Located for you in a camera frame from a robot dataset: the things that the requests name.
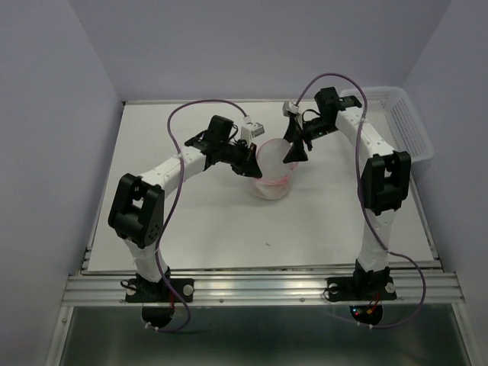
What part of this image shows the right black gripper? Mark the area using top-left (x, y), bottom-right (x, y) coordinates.
top-left (279, 116), bottom-right (338, 163)

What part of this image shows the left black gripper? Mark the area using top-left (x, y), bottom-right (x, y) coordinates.
top-left (219, 139), bottom-right (262, 178)

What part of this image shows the white mesh laundry bag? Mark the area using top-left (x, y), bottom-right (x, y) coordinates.
top-left (250, 138), bottom-right (298, 201)

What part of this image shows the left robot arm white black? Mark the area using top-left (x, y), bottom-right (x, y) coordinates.
top-left (108, 115), bottom-right (265, 300)

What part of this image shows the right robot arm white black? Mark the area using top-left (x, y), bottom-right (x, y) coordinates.
top-left (282, 87), bottom-right (411, 297)

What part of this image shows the white plastic basket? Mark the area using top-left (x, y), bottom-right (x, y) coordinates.
top-left (364, 86), bottom-right (434, 164)

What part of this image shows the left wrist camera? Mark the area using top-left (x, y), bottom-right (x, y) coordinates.
top-left (240, 121), bottom-right (265, 143)

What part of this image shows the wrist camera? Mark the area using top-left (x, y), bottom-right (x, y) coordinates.
top-left (240, 121), bottom-right (265, 143)
top-left (282, 101), bottom-right (303, 126)

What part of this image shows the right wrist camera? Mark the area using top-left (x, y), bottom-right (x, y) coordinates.
top-left (282, 101), bottom-right (303, 126)

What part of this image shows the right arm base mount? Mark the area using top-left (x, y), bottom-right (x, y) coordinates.
top-left (323, 261), bottom-right (397, 302)

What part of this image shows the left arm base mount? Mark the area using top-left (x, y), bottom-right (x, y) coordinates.
top-left (120, 277), bottom-right (194, 303)

